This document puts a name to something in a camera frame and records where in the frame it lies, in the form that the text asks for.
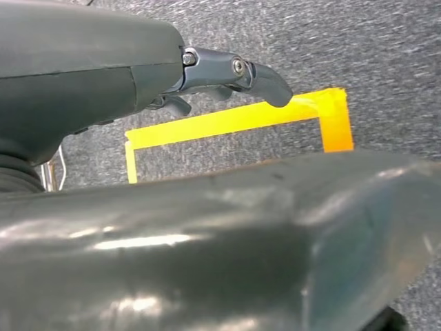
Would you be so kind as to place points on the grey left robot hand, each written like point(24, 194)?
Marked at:
point(68, 68)

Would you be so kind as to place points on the chrome metal stand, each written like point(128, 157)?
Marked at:
point(48, 178)

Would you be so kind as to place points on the yellow floor tape square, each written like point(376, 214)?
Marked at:
point(224, 123)

